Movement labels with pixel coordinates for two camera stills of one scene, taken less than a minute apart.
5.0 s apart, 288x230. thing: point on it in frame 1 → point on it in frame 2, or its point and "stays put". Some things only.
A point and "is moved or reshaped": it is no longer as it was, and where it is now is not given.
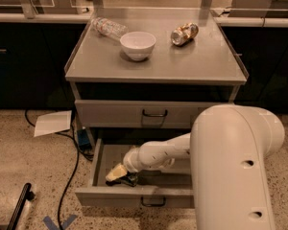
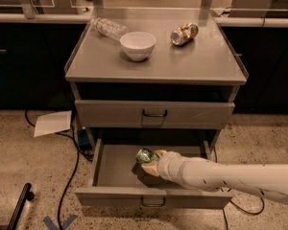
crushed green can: x=131 y=178 is moved or reshaped
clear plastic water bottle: x=109 y=28 stays put
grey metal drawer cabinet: x=152 y=69 stays put
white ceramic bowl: x=137 y=45 stays put
